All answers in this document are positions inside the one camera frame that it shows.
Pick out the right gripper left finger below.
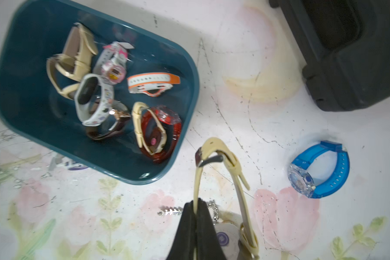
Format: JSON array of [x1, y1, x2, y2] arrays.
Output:
[[166, 201, 196, 260]]

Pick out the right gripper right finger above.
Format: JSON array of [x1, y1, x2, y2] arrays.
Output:
[[196, 198, 226, 260]]

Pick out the silver keychain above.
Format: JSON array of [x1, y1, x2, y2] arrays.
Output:
[[156, 199, 244, 260]]

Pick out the beige square face watch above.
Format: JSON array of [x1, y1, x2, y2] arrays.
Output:
[[193, 137, 260, 260]]

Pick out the red transparent watch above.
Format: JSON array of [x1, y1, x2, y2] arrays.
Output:
[[142, 105, 182, 164]]

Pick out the cream watch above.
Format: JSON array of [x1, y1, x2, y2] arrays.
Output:
[[132, 102, 167, 157]]

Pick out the brown strap watch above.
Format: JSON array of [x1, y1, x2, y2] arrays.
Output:
[[85, 100, 132, 141]]

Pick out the orange white watch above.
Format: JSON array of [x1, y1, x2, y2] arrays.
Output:
[[127, 73, 180, 97]]

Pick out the patterned white black watch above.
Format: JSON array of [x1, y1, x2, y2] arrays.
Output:
[[74, 74, 114, 127]]

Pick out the pink white watch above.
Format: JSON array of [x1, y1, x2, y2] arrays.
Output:
[[93, 41, 134, 85]]

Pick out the beige watch pair front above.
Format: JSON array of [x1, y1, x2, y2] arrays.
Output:
[[46, 23, 98, 100]]

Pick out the purple white watch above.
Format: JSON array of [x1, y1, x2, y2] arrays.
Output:
[[48, 153, 88, 172]]

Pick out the teal storage box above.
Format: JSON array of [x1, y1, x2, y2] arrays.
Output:
[[0, 1, 199, 185]]

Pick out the black plastic case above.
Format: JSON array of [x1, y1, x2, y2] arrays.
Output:
[[269, 1, 390, 112]]

